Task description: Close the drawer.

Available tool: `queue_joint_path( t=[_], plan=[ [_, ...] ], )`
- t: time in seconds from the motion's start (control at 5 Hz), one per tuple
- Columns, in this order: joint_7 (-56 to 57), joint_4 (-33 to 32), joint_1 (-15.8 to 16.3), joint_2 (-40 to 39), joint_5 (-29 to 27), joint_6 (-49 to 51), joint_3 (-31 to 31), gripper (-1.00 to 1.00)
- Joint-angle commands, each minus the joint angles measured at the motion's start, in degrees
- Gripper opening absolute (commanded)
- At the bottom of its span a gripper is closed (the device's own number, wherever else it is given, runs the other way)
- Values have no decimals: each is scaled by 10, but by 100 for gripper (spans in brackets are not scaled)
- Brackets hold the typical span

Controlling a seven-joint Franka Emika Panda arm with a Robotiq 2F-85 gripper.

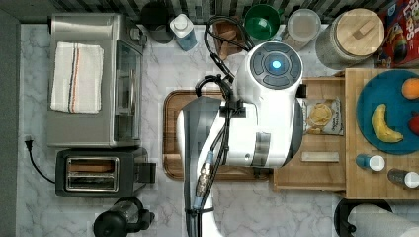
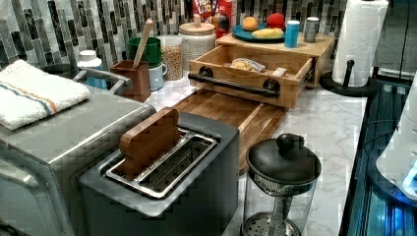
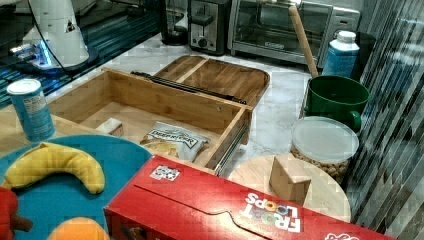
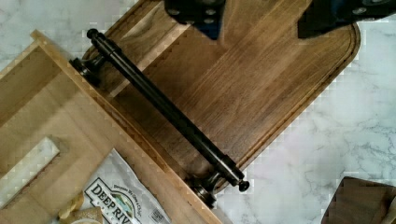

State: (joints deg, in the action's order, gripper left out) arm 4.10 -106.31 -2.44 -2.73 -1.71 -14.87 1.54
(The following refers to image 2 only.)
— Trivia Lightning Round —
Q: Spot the wooden drawer with black handle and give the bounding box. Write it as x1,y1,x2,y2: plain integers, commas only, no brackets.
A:
189,45,316,108

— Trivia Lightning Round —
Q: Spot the plastic bag in drawer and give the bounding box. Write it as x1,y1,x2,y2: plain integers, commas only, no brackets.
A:
230,58,266,72

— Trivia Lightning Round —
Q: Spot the wooden drawer cabinet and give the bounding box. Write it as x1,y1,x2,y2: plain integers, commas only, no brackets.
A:
216,33,334,89

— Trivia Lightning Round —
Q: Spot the wooden cutting board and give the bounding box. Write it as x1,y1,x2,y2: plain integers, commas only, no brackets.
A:
174,89,287,175

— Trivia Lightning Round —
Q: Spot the wooden toast slice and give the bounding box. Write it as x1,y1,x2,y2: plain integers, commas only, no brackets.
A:
119,107,181,180

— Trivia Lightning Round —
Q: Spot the light blue mug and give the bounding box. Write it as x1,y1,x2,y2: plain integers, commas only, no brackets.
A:
149,63,168,91

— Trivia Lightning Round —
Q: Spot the grey toaster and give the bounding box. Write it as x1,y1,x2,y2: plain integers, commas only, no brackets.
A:
80,112,239,236

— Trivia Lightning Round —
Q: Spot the white ceramic jar wooden lid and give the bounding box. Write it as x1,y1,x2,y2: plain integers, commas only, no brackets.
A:
179,14,215,71

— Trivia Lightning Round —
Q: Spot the glass jar of grains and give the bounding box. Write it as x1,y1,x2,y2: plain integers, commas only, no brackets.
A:
158,35,183,81

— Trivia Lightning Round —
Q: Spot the brown wooden utensil holder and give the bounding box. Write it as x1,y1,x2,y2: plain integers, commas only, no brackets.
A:
110,60,150,102

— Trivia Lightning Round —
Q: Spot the green mug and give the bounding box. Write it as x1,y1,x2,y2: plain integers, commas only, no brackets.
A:
127,37,161,68

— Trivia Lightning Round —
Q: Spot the glass french press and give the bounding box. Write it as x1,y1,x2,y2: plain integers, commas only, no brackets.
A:
241,133,322,236

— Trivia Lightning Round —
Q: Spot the teal plate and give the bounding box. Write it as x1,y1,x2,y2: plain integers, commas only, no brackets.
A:
231,25,285,43

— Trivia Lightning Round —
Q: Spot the dark round ball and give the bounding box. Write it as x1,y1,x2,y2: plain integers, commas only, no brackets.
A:
212,13,230,32

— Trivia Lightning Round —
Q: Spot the yellow banana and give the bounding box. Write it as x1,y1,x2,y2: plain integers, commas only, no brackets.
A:
252,29,284,39

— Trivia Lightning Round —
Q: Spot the orange fruit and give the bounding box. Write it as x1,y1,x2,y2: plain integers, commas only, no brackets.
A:
242,17,258,31

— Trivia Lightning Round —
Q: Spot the wooden spoon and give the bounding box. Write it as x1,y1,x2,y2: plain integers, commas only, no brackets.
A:
133,19,153,69

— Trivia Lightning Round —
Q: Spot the red apple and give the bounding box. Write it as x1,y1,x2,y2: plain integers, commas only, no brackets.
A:
267,13,285,29

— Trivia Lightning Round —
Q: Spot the blue can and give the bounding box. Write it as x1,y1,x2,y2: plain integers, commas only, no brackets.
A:
284,21,300,48

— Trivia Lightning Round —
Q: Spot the white capped bottle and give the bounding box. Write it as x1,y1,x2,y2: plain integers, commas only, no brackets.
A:
77,50,107,89

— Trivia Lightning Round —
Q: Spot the silver can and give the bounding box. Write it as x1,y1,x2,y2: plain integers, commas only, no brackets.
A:
304,17,320,43

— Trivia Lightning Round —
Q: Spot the black paper towel holder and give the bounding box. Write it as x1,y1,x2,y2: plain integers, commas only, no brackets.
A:
320,60,379,97

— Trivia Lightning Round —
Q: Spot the stainless steel oven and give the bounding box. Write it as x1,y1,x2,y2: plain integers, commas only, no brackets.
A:
0,69,155,236

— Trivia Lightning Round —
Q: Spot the paper towel roll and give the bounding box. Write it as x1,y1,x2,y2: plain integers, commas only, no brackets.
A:
332,0,388,87

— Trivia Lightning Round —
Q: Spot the white striped towel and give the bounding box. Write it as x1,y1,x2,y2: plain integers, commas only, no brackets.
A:
0,60,90,130

